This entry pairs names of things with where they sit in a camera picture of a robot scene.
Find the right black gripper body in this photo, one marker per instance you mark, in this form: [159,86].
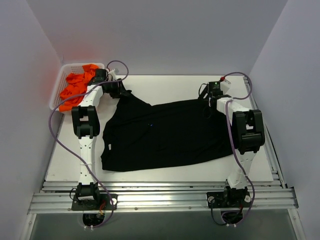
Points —
[207,99]

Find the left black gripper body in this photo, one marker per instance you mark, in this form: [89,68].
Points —
[122,90]

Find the black t-shirt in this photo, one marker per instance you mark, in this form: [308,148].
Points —
[141,136]

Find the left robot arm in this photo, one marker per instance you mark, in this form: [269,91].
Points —
[86,127]

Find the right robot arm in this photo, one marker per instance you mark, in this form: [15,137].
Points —
[246,132]

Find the orange t-shirt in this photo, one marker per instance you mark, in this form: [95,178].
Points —
[77,84]

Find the white plastic basket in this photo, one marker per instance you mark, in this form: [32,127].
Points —
[61,83]

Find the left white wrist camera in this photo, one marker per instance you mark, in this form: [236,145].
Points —
[112,74]

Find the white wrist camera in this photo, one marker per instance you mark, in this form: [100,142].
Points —
[225,85]
[112,74]

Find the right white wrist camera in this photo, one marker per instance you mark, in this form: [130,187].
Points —
[225,85]

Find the right side aluminium rail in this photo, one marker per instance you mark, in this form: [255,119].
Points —
[269,147]

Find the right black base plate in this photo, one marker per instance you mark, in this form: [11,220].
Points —
[220,199]

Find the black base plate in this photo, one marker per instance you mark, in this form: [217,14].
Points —
[105,202]
[220,199]

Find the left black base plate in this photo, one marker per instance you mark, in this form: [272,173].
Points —
[105,202]

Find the aluminium rail frame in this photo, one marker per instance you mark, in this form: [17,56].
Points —
[160,196]

